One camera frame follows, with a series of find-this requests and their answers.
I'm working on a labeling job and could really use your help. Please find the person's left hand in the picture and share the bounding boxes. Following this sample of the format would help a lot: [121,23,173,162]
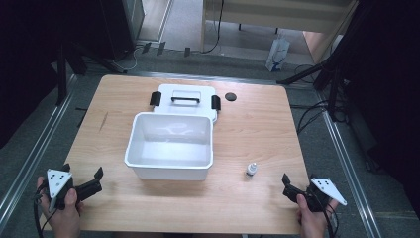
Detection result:
[36,176,85,238]

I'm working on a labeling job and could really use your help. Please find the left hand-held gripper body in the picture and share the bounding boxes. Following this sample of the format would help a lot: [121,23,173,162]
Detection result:
[45,168,104,212]

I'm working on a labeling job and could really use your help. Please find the dark cabinet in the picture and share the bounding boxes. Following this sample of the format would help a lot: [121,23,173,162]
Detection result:
[97,0,147,61]

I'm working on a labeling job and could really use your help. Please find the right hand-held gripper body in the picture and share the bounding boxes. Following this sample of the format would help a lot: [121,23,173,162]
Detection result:
[282,178,349,213]

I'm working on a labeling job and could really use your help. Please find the person's right hand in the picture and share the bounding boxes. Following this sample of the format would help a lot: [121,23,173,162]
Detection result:
[294,193,341,238]

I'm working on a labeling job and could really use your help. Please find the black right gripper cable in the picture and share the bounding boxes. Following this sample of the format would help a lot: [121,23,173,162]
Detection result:
[310,187,341,238]

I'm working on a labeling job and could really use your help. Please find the black hanging cable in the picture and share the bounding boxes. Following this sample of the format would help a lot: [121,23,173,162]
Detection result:
[200,0,226,55]

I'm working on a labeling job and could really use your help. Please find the metal floor rail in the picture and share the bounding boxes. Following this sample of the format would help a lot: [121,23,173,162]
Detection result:
[315,93,384,238]
[0,73,79,226]

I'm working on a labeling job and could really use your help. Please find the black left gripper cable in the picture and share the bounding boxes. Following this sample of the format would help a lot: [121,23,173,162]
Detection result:
[32,184,57,238]

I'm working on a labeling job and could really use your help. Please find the black floor cables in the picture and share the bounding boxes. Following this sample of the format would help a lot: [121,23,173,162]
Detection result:
[289,62,351,135]

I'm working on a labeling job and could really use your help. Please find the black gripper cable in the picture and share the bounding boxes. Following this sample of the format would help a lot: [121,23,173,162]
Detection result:
[310,187,341,238]
[32,184,57,238]

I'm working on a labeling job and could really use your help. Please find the white plastic bag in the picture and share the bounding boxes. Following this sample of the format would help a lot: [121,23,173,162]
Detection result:
[264,34,291,73]

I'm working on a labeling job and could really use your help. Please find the white plastic storage box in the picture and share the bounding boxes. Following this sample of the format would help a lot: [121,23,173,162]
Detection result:
[124,111,214,181]

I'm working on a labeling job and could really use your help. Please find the black metal stand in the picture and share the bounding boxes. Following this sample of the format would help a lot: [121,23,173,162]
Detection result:
[53,39,129,107]
[276,46,353,124]

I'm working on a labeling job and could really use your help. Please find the white box lid black handle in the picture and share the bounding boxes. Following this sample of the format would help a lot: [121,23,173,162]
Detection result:
[149,83,222,124]

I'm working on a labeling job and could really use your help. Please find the light wooden furniture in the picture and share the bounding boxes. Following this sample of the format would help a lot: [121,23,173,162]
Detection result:
[200,0,361,64]

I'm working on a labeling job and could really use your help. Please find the small white dropper bottle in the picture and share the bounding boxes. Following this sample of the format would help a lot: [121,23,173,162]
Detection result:
[245,162,259,180]

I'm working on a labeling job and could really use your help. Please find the white floor cable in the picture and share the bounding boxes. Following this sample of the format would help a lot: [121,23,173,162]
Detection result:
[116,46,142,73]

